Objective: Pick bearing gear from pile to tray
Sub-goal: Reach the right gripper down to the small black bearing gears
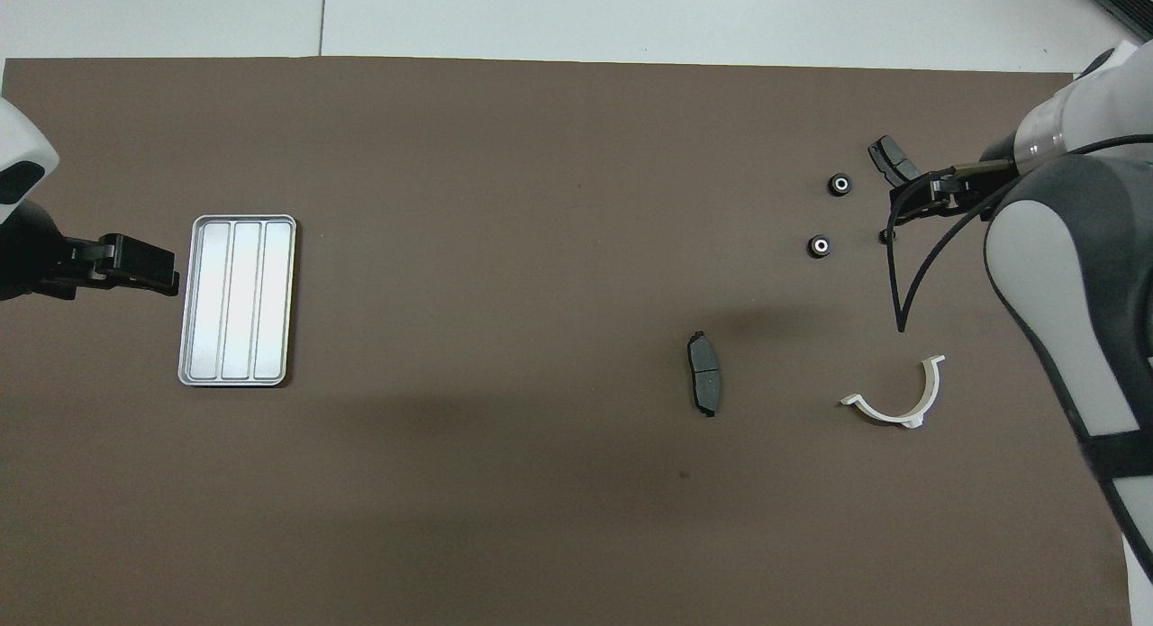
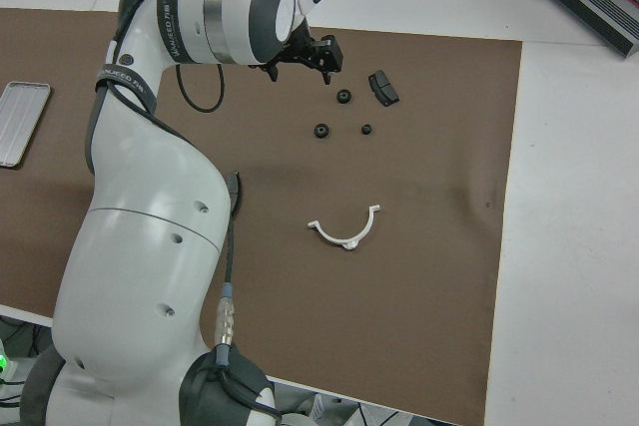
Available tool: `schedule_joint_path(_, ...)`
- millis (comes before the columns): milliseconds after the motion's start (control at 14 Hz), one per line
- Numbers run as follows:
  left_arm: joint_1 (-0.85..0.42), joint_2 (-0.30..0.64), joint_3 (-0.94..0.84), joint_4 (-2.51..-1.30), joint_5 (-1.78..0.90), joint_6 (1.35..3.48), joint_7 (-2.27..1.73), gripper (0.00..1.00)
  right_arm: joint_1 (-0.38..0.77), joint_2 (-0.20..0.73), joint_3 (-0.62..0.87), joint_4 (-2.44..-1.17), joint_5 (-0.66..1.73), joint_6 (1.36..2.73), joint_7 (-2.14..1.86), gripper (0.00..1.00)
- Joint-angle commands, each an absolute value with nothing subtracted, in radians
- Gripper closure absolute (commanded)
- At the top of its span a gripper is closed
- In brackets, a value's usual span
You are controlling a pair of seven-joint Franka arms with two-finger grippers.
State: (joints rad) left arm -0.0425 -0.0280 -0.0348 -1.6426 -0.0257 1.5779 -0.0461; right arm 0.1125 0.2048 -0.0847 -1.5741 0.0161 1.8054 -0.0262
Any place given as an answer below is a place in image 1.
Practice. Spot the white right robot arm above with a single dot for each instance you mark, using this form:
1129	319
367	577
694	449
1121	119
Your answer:
1081	248

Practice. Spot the dark grey brake pad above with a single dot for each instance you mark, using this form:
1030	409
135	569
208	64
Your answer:
894	160
704	374

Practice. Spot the brown table mat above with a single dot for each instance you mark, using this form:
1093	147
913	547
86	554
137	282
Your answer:
540	203

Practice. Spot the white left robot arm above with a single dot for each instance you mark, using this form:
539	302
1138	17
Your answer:
22	149

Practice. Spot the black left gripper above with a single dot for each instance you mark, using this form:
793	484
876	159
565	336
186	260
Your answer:
27	252

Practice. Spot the black ribbed equipment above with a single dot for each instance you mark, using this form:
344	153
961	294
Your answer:
1126	3

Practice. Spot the silver metal tray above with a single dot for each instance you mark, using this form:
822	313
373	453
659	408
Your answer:
237	300

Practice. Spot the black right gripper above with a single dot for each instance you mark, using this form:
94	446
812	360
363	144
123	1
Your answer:
962	192

